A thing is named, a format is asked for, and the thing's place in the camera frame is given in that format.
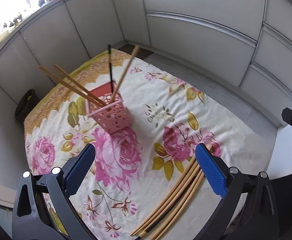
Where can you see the floral white cloth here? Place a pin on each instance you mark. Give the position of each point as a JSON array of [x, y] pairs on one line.
[[136, 167]]

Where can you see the black chopstick gold band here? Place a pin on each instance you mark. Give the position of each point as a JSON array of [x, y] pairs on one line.
[[110, 66]]

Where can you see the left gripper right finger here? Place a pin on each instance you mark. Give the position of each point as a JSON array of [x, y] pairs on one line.
[[259, 218]]

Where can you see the bamboo chopstick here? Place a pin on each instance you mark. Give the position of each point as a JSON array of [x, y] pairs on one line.
[[166, 202], [179, 209], [82, 91], [78, 83], [119, 83], [176, 197]]

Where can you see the pink perforated utensil holder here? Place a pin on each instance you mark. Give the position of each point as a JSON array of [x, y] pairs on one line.
[[112, 117]]

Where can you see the dark chopstick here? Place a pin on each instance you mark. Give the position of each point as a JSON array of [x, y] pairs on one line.
[[168, 204]]

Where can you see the black trash bin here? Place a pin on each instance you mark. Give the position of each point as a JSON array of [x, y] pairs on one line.
[[27, 103]]

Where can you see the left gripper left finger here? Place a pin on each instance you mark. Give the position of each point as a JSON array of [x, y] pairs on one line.
[[31, 218]]

